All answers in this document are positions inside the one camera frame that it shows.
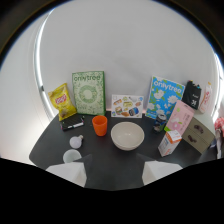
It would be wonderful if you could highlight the beige ceramic bowl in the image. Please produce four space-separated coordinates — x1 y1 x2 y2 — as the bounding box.
110 121 146 152

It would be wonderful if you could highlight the translucent white cup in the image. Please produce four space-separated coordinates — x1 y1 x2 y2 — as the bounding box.
62 148 83 164

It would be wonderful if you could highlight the white orange milk carton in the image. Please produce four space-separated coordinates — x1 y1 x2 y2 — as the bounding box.
157 130 183 158

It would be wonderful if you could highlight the white light bulb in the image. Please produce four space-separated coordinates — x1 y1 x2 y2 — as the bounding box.
69 134 84 149

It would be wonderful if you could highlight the dark drink can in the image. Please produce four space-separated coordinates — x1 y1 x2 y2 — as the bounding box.
152 113 167 134

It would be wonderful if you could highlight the beige drawer box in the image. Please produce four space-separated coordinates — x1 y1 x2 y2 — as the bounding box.
181 116 217 155

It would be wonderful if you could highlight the orange plastic cup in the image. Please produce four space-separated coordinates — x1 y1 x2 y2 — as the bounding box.
91 115 109 137

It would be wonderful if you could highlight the pink flower box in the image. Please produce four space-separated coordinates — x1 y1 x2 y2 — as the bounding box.
164 99 195 136

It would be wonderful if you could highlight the yellow chips bag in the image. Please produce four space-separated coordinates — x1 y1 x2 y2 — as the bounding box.
47 82 78 122

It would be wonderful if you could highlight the red white object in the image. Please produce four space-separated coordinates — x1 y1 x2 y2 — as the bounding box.
213 116 224 160

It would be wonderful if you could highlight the white food picture card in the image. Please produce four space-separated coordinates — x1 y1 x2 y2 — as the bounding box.
110 94 145 119

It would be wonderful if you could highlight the blue onlytree box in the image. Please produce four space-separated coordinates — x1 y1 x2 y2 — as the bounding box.
145 76 186 120

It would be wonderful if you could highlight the green onlytree box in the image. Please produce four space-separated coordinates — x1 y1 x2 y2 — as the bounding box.
71 70 107 117

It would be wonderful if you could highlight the black bag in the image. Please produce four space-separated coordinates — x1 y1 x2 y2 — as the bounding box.
181 79 202 110

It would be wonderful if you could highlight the white pink bottle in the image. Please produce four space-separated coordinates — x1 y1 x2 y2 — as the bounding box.
198 81 213 114

